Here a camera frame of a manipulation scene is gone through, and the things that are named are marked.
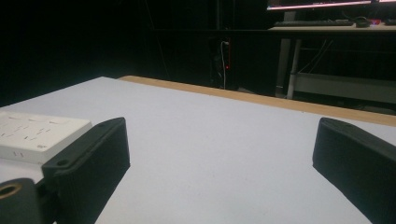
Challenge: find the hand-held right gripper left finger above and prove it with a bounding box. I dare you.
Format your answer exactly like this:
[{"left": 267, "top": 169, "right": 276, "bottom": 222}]
[{"left": 41, "top": 117, "right": 131, "bottom": 224}]

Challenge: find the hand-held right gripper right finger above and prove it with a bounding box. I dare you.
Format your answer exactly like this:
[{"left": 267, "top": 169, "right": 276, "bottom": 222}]
[{"left": 312, "top": 117, "right": 396, "bottom": 224}]

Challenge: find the white power strip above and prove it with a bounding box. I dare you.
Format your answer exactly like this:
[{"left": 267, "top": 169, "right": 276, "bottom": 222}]
[{"left": 0, "top": 110, "right": 93, "bottom": 165}]

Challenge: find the wooden desk with metal legs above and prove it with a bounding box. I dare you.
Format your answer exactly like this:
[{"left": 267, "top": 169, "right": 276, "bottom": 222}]
[{"left": 267, "top": 23, "right": 396, "bottom": 105}]

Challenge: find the black computer mouse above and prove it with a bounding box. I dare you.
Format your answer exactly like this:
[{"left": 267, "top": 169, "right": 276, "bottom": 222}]
[{"left": 354, "top": 17, "right": 372, "bottom": 29}]

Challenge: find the black keyboard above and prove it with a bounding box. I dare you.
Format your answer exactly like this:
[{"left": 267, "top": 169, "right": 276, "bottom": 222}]
[{"left": 274, "top": 19, "right": 355, "bottom": 28}]

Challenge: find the computer monitor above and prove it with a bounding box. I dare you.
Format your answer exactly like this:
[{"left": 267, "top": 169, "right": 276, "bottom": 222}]
[{"left": 266, "top": 0, "right": 396, "bottom": 11}]

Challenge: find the white cable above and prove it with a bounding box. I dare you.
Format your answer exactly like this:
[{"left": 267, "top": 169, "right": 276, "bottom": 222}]
[{"left": 219, "top": 40, "right": 231, "bottom": 90}]

